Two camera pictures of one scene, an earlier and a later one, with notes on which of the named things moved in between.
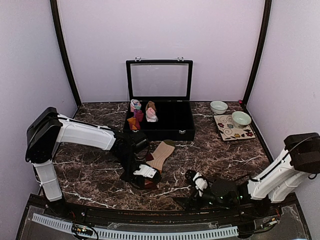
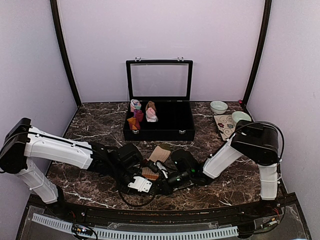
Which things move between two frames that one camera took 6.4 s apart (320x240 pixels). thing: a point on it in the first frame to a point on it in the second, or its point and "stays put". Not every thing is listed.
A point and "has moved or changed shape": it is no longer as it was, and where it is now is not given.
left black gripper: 139,179 to 122,189
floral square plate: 228,131 stays put
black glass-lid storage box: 168,83 stays put
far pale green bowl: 218,107 stays put
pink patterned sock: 150,115 stays put
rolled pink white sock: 135,104 stays put
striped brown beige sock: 157,158 has moved or changed shape
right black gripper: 187,201 to 167,189
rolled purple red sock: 139,115 stays put
